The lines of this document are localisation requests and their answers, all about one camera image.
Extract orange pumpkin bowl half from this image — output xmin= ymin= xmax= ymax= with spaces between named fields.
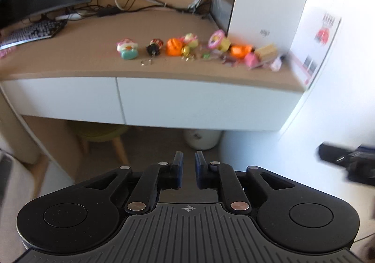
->
xmin=229 ymin=44 xmax=253 ymax=60

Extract gold bell charm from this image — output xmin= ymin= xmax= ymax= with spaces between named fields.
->
xmin=181 ymin=46 xmax=195 ymax=61

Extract orange jack-o-lantern pumpkin face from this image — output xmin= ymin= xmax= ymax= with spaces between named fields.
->
xmin=166 ymin=38 xmax=184 ymax=57

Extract doll figure keychain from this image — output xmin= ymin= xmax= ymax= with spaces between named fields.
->
xmin=141 ymin=38 xmax=164 ymax=66

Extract pink green squishy toy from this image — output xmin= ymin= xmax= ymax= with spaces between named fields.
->
xmin=116 ymin=39 xmax=139 ymax=60

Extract pink eraser biscuit blister pack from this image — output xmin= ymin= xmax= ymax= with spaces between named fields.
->
xmin=244 ymin=44 xmax=282 ymax=72

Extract pink donut yellow toy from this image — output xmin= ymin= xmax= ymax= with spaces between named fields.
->
xmin=207 ymin=30 xmax=231 ymax=53

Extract pink yellow cake squishy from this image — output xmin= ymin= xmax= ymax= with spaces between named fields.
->
xmin=180 ymin=33 xmax=199 ymax=49

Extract red white plastic packet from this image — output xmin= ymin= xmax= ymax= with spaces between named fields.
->
xmin=199 ymin=48 xmax=238 ymax=67

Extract white round bin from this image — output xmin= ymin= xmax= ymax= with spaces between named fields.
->
xmin=183 ymin=129 xmax=222 ymax=151

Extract white right drawer front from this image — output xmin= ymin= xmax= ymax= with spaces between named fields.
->
xmin=117 ymin=77 xmax=302 ymax=131

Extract white drawer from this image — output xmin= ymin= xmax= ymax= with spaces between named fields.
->
xmin=1 ymin=77 xmax=125 ymax=125
xmin=117 ymin=77 xmax=302 ymax=131

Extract green stool wooden legs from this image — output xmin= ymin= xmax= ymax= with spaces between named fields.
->
xmin=67 ymin=121 xmax=130 ymax=166

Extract white left drawer front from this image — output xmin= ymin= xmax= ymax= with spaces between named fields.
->
xmin=1 ymin=77 xmax=125 ymax=125

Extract white notice sheet QR codes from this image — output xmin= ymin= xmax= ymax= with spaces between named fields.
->
xmin=287 ymin=11 xmax=341 ymax=90

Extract black computer keyboard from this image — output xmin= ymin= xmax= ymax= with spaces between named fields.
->
xmin=1 ymin=20 xmax=67 ymax=50

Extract white computer tower case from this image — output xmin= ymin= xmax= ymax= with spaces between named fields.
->
xmin=210 ymin=0 xmax=317 ymax=53

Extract pink object desk edge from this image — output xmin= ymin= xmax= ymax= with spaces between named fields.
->
xmin=0 ymin=46 xmax=17 ymax=59

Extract black cable bundle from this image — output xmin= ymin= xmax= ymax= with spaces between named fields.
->
xmin=65 ymin=0 xmax=212 ymax=19

